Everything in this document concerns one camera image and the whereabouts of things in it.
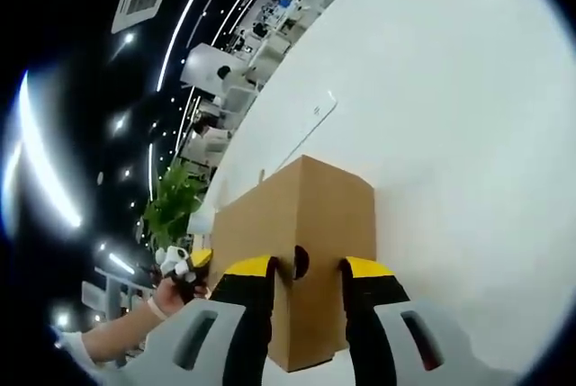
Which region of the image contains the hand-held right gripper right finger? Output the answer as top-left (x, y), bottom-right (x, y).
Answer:
top-left (337, 256), bottom-right (478, 386)

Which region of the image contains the person's left hand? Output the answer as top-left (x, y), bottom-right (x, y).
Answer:
top-left (150, 276), bottom-right (212, 319)

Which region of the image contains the white pillar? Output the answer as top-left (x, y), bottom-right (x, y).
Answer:
top-left (182, 42), bottom-right (247, 94)

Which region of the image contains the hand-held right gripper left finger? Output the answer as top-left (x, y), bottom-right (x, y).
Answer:
top-left (148, 256), bottom-right (280, 386)

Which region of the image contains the potted green plant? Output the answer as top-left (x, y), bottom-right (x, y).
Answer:
top-left (143, 163), bottom-right (212, 252)

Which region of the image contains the brown cardboard shoe box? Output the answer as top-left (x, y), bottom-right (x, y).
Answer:
top-left (211, 155), bottom-right (377, 373)

